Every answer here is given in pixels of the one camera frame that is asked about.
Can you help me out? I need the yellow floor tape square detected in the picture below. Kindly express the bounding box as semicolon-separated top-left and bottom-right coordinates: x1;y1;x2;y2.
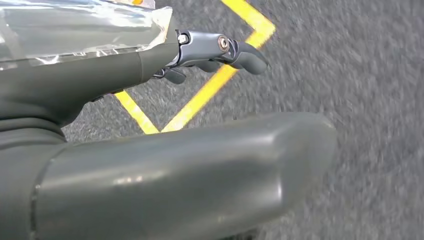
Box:
114;0;277;135

